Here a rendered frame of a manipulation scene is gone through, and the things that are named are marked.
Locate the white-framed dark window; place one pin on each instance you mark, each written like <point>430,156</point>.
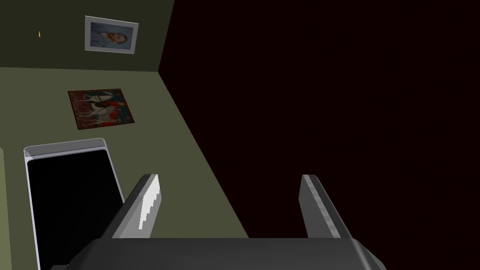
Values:
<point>71,202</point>

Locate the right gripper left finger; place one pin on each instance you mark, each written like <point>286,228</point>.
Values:
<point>140,210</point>

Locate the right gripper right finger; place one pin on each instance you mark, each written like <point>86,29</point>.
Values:
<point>320,213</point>

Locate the white-framed portrait picture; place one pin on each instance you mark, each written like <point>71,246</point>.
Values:
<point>111,34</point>

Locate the dark red horses picture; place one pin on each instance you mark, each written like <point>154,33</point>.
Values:
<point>100,108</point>

